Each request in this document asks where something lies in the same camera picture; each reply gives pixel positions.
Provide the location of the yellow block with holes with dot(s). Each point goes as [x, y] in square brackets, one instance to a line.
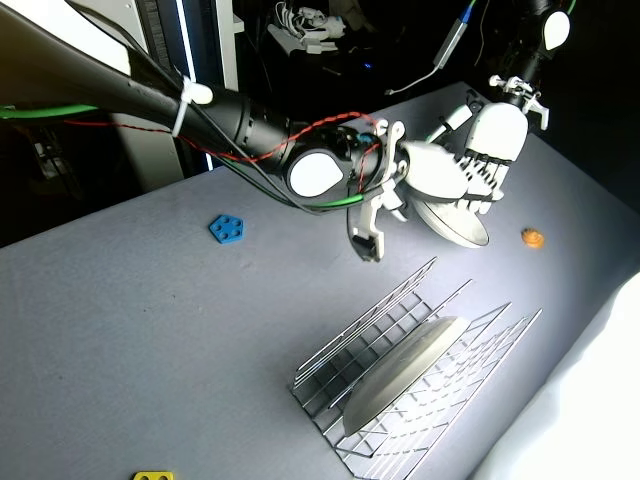
[150, 476]

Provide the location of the blue pentagon block with holes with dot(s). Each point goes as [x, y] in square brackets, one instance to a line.
[227, 229]

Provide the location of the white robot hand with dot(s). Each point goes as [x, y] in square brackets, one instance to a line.
[432, 172]
[500, 130]

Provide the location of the orange swirl toy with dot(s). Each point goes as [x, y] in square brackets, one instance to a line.
[533, 239]

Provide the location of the grey usb adapter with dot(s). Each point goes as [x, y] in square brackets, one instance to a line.
[450, 45]

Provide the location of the white plate black rim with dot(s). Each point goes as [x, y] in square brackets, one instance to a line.
[400, 375]
[455, 230]

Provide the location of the white spare robot hand parts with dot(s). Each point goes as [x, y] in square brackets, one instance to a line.
[305, 22]

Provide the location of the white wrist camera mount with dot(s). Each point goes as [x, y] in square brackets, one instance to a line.
[367, 220]
[542, 112]

